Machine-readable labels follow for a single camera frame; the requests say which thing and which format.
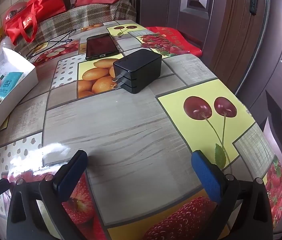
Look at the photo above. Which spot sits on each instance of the black power adapter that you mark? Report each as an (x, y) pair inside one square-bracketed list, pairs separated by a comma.
[(137, 71)]

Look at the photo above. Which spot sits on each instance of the plaid blanket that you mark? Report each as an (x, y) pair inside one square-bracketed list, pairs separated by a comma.
[(80, 20)]

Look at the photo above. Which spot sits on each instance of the red shopping bag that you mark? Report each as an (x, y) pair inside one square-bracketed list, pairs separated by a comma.
[(35, 10)]

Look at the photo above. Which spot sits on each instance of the red printed bag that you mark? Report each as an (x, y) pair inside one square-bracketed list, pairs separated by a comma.
[(181, 41)]

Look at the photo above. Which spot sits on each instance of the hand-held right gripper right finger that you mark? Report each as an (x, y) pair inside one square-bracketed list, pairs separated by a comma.
[(206, 173)]

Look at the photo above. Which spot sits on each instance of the fruit print tablecloth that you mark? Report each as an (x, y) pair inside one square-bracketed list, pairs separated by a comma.
[(136, 135)]

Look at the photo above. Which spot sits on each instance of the white cardboard box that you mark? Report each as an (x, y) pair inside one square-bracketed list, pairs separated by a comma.
[(18, 80)]

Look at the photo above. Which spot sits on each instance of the black smartphone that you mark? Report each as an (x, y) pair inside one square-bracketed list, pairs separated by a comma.
[(100, 46)]

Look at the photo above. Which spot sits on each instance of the teal packet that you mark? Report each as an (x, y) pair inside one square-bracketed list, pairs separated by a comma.
[(8, 85)]

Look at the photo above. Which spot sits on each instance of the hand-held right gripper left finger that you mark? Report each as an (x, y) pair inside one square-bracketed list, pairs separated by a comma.
[(72, 173)]

